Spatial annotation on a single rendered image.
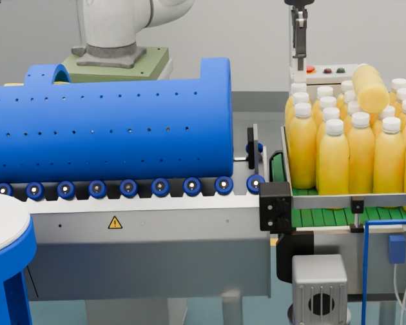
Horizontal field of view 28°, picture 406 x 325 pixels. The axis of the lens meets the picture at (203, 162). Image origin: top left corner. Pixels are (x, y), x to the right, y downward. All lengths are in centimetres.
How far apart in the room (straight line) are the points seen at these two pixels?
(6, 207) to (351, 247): 76
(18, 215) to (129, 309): 118
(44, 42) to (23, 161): 176
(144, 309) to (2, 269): 124
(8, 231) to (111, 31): 99
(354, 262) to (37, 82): 83
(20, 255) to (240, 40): 326
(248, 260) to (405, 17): 290
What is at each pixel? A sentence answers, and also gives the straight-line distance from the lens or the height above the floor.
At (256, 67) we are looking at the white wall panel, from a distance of 478.
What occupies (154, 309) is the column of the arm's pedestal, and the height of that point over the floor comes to 21.
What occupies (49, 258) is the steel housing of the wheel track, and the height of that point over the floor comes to 79.
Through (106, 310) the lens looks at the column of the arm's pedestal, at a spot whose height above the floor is 19.
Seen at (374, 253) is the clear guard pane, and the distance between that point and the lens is 181.
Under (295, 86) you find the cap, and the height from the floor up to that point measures 111.
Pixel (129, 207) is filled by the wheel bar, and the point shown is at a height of 92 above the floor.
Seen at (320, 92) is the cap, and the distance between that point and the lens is 205.
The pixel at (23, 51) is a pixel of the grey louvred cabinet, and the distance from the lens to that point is 366.
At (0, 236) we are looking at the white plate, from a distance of 163.
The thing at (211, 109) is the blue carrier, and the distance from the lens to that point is 180.
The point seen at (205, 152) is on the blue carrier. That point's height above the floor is 106.
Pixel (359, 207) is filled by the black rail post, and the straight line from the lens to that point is 180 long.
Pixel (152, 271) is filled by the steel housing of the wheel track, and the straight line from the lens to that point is 202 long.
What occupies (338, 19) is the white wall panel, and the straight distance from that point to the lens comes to 468.
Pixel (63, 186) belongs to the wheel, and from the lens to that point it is 194.
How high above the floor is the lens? 182
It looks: 25 degrees down
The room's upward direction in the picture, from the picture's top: 3 degrees counter-clockwise
